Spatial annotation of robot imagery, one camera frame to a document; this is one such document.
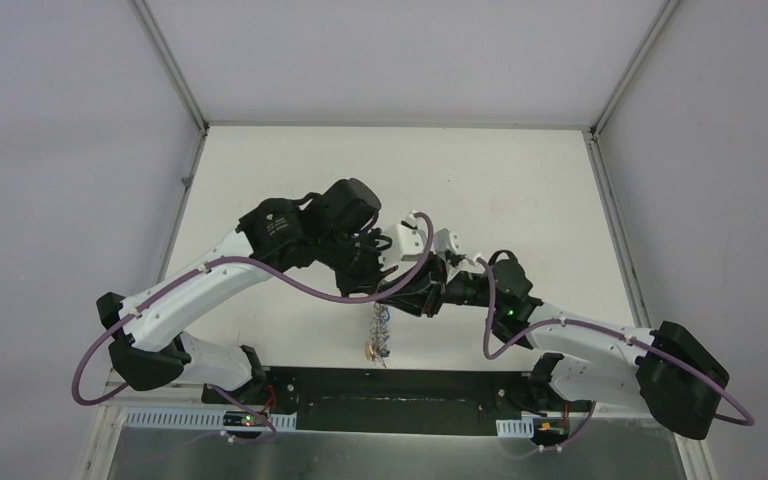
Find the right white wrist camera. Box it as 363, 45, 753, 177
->
432, 228, 465, 268

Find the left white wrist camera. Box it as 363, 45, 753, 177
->
380, 213, 427, 268

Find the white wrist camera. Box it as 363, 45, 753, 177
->
380, 213, 427, 268
432, 228, 465, 268

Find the white cable duct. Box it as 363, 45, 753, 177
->
495, 418, 534, 439
123, 407, 272, 433

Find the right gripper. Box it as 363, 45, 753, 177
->
376, 252, 501, 318

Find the left white cable duct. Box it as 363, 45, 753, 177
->
123, 407, 272, 433

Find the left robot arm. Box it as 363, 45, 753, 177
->
97, 178, 381, 405

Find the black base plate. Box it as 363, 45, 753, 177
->
233, 366, 591, 437

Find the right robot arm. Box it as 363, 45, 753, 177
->
383, 250, 729, 440

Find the right white cable duct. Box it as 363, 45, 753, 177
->
495, 418, 534, 439

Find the aluminium frame rail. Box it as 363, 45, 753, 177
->
103, 367, 656, 420

